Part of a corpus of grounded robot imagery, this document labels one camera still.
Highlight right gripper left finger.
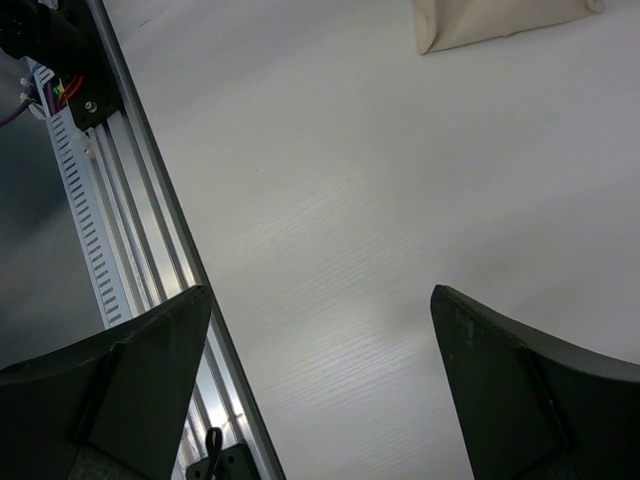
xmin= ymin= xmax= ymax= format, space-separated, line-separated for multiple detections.
xmin=1 ymin=285 xmax=213 ymax=479

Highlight canvas bag orange handles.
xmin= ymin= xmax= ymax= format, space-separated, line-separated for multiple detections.
xmin=412 ymin=0 xmax=606 ymax=55

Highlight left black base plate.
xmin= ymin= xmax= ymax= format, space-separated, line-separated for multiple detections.
xmin=50 ymin=1 xmax=123 ymax=131

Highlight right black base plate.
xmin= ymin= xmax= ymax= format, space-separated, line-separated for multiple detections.
xmin=186 ymin=427 xmax=260 ymax=480

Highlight white slotted cable duct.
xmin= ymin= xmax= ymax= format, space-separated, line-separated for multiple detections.
xmin=28 ymin=59 xmax=132 ymax=328

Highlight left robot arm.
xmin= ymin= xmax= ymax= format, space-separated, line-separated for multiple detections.
xmin=1 ymin=1 xmax=95 ymax=73

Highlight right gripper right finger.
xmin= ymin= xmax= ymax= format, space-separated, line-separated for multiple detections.
xmin=431 ymin=285 xmax=639 ymax=479

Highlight aluminium mounting rail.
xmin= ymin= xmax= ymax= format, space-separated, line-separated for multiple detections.
xmin=88 ymin=1 xmax=285 ymax=479

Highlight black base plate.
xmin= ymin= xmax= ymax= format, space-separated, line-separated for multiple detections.
xmin=186 ymin=427 xmax=260 ymax=480
xmin=50 ymin=1 xmax=123 ymax=131

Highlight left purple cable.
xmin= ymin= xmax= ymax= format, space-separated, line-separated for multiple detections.
xmin=0 ymin=97 xmax=34 ymax=129

